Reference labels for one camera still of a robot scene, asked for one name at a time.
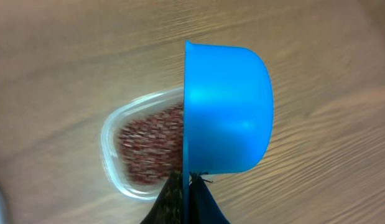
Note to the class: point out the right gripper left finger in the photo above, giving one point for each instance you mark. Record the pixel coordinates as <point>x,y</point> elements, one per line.
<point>168,207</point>

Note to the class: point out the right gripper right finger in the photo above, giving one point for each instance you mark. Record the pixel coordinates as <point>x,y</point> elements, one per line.
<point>202,208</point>

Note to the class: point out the blue plastic measuring scoop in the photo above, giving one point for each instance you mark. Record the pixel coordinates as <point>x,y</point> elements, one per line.
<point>228,112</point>

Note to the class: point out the red beans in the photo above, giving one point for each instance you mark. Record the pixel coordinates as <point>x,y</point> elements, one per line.
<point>151,147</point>

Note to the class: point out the clear plastic container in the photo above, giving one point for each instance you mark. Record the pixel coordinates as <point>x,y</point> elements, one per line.
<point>111,156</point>

